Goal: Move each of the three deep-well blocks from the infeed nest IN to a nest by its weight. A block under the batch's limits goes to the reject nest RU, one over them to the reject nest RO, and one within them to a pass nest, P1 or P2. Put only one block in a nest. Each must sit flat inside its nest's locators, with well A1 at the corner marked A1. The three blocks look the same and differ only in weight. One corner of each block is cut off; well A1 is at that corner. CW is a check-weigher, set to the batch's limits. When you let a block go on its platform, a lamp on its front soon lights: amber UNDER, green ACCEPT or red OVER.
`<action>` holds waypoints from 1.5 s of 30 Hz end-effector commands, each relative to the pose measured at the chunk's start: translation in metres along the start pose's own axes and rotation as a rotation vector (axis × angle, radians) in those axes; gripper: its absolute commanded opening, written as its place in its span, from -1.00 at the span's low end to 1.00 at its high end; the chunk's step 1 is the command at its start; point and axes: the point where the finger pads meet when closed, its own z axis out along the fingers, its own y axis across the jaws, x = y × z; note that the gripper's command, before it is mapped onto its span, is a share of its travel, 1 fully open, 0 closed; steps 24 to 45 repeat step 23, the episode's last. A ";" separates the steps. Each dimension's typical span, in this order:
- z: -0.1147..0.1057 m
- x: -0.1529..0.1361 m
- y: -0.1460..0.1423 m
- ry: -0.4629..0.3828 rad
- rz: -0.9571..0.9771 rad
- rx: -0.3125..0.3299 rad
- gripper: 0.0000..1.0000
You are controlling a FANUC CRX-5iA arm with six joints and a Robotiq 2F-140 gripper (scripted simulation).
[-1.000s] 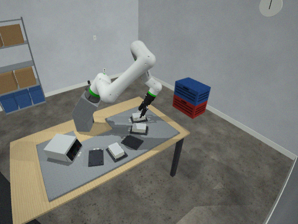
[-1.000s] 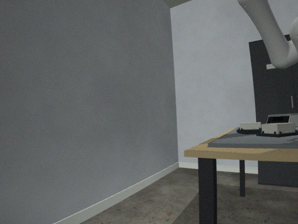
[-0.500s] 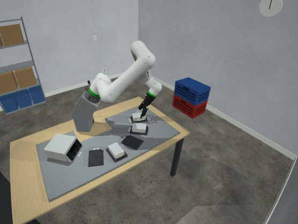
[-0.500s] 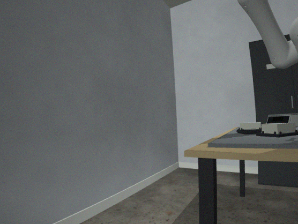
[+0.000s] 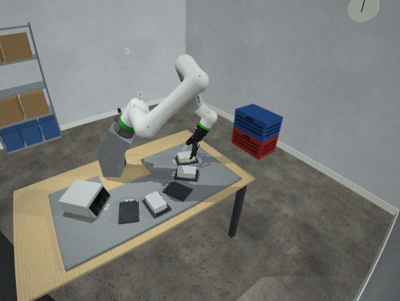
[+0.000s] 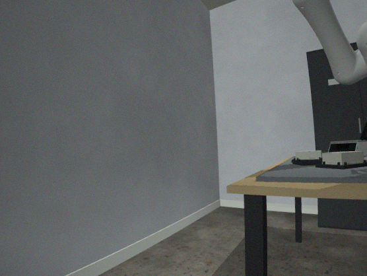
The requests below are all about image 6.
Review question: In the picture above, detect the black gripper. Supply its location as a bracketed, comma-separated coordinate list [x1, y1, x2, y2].
[360, 122, 367, 140]

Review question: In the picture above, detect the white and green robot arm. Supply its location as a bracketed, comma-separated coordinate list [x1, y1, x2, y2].
[292, 0, 367, 85]

